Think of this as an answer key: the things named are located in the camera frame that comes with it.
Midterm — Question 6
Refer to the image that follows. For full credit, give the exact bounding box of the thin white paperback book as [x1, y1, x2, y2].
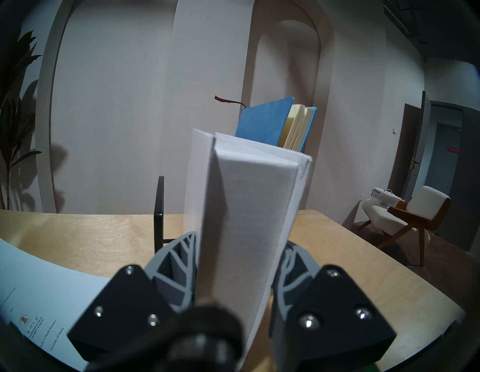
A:
[0, 238, 113, 372]

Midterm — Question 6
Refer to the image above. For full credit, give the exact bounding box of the black wire book stand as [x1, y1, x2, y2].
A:
[154, 176, 188, 256]

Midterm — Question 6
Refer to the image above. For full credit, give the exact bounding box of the white bag on armchair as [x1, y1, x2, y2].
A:
[371, 186, 400, 207]

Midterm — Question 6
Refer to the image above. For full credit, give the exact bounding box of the blue notebook with ribbon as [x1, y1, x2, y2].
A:
[214, 95, 318, 153]

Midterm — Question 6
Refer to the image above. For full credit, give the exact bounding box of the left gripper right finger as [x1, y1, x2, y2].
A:
[268, 240, 397, 372]

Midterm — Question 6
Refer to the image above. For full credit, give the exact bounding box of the thick white hardcover book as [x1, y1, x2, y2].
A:
[183, 128, 313, 349]

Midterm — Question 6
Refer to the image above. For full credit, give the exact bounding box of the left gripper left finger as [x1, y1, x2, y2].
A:
[67, 232, 199, 364]

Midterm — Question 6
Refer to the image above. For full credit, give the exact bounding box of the dark brown door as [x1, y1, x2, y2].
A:
[390, 91, 429, 205]

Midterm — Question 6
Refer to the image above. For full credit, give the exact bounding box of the wooden armchair with white cushions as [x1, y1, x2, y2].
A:
[356, 186, 452, 267]

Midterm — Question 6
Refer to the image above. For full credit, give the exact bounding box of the tall green potted plant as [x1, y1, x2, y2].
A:
[0, 30, 43, 210]

